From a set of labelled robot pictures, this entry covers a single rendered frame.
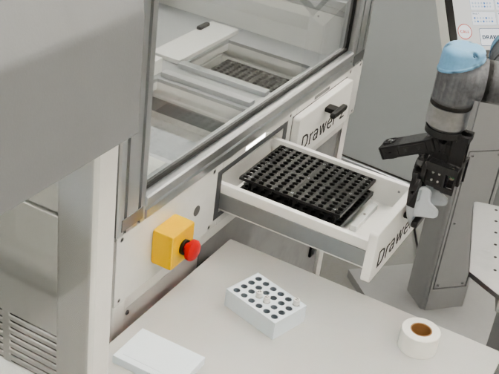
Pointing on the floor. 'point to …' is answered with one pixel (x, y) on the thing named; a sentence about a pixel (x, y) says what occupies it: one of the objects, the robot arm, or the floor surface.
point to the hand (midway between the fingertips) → (411, 214)
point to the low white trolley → (182, 309)
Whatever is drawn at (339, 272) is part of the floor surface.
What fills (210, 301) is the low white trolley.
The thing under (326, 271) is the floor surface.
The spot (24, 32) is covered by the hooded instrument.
